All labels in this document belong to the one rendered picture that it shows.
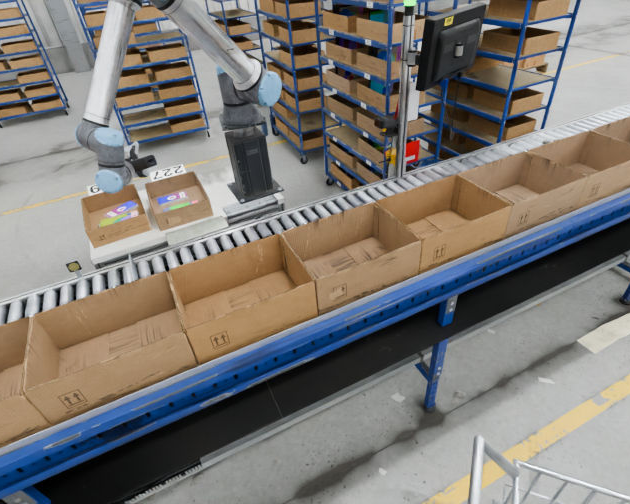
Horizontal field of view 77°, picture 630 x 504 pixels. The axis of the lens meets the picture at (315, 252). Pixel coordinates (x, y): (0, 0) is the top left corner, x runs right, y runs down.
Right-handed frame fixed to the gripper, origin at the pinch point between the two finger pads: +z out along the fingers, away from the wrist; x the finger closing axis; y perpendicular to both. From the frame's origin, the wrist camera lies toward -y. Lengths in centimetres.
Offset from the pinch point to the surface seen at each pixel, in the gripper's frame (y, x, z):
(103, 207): 46, 28, 38
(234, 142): -36.4, 5.1, 26.4
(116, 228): 26.9, 30.6, 4.5
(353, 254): -81, 42, -46
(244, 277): -40, 39, -55
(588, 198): -181, 44, -34
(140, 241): 17.5, 38.9, 2.7
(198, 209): -11.3, 32.5, 15.3
